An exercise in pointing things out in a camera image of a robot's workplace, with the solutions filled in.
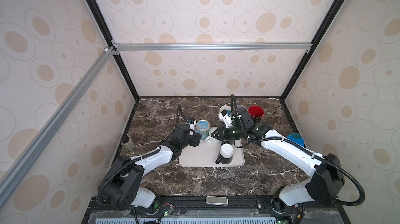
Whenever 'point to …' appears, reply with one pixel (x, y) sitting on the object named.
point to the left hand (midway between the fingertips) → (201, 131)
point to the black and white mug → (226, 151)
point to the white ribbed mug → (220, 115)
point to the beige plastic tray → (205, 154)
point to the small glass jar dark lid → (126, 141)
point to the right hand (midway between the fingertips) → (213, 135)
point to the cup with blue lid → (297, 138)
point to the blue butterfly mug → (202, 127)
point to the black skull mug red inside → (256, 112)
